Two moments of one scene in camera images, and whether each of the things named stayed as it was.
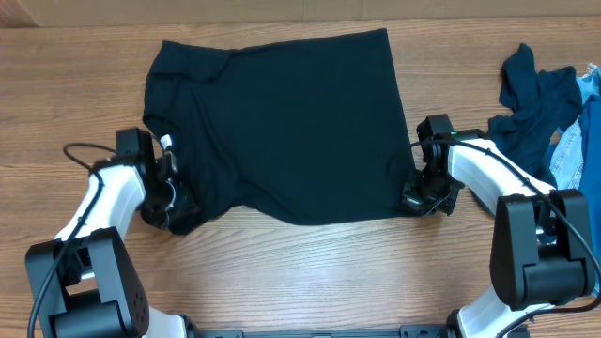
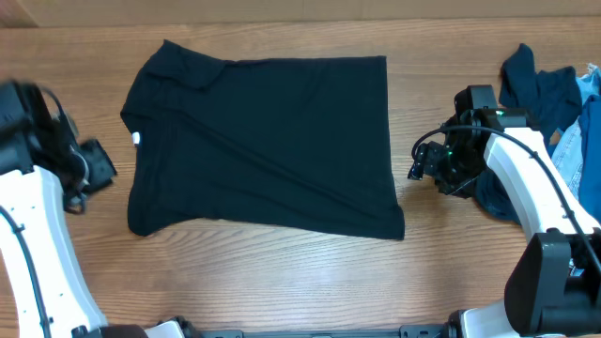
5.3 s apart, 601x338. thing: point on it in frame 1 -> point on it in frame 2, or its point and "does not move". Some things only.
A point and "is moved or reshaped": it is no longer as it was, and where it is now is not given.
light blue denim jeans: [567, 163] does not move
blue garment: [590, 172] does not move
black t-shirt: [289, 132] is moved or reshaped
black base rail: [419, 330] does not move
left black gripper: [188, 199] -> [104, 168]
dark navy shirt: [538, 103] does not move
